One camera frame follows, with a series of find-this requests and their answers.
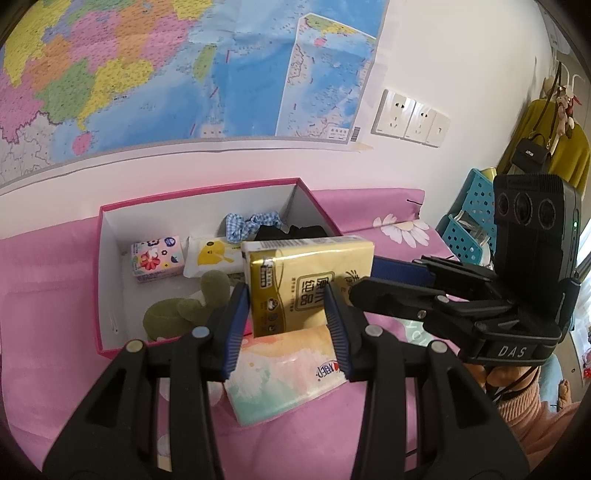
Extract blue plastic rack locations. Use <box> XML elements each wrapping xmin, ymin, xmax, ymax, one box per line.
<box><xmin>436</xmin><ymin>169</ymin><xmax>497</xmax><ymax>268</ymax></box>

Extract small pink floral tissue pack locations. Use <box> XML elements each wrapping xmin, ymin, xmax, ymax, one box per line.
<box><xmin>130</xmin><ymin>236</ymin><xmax>184</xmax><ymax>283</ymax></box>

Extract black handbag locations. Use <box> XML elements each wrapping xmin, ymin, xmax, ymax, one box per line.
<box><xmin>511</xmin><ymin>133</ymin><xmax>551</xmax><ymax>174</ymax></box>

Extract white yellow wet wipes pack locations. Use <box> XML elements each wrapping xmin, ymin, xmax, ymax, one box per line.
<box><xmin>183</xmin><ymin>237</ymin><xmax>243</xmax><ymax>278</ymax></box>

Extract white wall sockets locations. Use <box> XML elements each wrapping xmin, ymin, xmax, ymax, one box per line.
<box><xmin>370</xmin><ymin>89</ymin><xmax>451</xmax><ymax>148</ymax></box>

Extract right hand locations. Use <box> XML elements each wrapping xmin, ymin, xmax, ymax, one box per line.
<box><xmin>465</xmin><ymin>364</ymin><xmax>539</xmax><ymax>404</ymax></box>

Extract black cloth item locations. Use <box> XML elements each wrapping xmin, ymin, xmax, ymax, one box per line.
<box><xmin>254</xmin><ymin>225</ymin><xmax>328</xmax><ymax>241</ymax></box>

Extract pastel tissue pack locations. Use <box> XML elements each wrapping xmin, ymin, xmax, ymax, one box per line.
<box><xmin>224</xmin><ymin>326</ymin><xmax>346</xmax><ymax>426</ymax></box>

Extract pink floral tablecloth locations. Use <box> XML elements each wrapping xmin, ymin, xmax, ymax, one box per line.
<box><xmin>1</xmin><ymin>180</ymin><xmax>450</xmax><ymax>479</ymax></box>

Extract gold tissue pack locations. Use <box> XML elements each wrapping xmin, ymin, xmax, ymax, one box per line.
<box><xmin>242</xmin><ymin>236</ymin><xmax>375</xmax><ymax>337</ymax></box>

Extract right forearm pink sleeve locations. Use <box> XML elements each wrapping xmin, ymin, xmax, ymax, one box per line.
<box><xmin>498</xmin><ymin>367</ymin><xmax>580</xmax><ymax>470</ymax></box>

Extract colourful wall map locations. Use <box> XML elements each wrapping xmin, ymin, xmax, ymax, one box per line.
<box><xmin>1</xmin><ymin>1</ymin><xmax>394</xmax><ymax>191</ymax></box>

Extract yellow coat on rack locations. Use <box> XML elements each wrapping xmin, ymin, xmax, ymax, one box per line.
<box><xmin>497</xmin><ymin>99</ymin><xmax>590</xmax><ymax>196</ymax></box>

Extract pink storage box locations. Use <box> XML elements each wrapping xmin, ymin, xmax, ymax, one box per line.
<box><xmin>94</xmin><ymin>179</ymin><xmax>339</xmax><ymax>358</ymax></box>

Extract blue gingham scrunchie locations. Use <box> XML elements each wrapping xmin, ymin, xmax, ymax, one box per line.
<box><xmin>225</xmin><ymin>211</ymin><xmax>283</xmax><ymax>244</ymax></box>

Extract green frog plush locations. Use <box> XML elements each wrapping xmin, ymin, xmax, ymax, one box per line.
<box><xmin>142</xmin><ymin>270</ymin><xmax>233</xmax><ymax>342</ymax></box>

